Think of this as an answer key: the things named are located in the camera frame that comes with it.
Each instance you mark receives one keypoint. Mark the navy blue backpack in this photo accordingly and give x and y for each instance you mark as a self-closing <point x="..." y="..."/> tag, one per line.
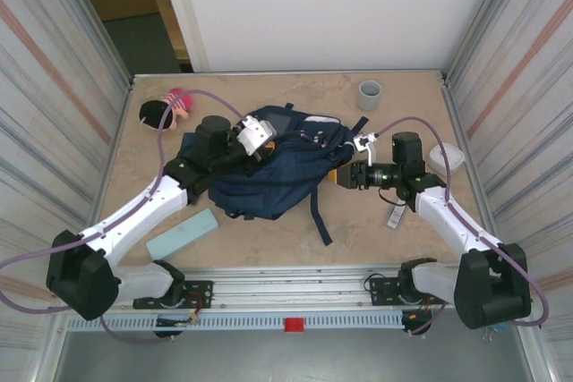
<point x="277" y="185"/>

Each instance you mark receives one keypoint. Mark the light blue pencil case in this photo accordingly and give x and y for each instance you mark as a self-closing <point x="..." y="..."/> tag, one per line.
<point x="183" y="234"/>

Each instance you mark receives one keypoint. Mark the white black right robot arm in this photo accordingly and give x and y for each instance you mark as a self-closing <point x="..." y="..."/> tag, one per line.
<point x="452" y="221"/>

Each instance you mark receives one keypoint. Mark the white square container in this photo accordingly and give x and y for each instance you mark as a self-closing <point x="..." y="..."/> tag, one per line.
<point x="452" y="156"/>

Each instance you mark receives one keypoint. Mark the grey cup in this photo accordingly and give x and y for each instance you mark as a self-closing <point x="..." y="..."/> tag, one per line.
<point x="369" y="100"/>

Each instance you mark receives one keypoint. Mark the plush doll pink striped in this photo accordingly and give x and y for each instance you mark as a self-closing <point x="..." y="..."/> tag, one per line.
<point x="154" y="114"/>

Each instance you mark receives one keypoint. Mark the red block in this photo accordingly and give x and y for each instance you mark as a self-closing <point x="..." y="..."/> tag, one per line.
<point x="294" y="325"/>

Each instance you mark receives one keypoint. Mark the blue binder clip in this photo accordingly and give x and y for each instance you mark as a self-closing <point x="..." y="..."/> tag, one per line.
<point x="497" y="327"/>

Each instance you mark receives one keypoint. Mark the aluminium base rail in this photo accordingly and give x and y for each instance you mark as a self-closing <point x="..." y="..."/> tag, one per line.
<point x="291" y="283"/>

